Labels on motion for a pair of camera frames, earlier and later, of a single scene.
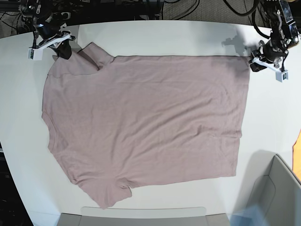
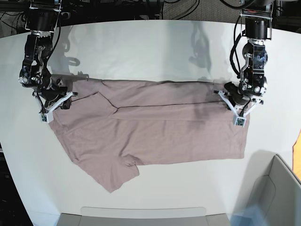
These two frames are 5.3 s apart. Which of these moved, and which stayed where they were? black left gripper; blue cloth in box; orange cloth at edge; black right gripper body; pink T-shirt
Moved: pink T-shirt; black left gripper; black right gripper body
Stayed: blue cloth in box; orange cloth at edge
